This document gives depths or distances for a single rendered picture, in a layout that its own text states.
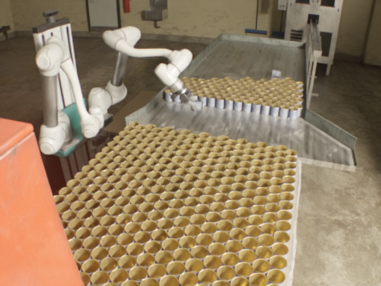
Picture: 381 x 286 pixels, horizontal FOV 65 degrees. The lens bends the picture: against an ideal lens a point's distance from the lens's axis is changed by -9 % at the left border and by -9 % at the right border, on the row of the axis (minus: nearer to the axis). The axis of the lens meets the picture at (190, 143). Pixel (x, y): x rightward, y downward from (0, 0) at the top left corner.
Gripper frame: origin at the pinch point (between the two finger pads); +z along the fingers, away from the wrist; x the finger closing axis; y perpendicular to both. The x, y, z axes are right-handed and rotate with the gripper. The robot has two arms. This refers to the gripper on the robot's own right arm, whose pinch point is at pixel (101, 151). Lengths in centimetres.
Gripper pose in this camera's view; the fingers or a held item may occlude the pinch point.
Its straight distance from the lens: 255.9
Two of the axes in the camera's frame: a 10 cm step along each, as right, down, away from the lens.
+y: -9.2, -2.1, 3.3
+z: 0.0, 8.5, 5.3
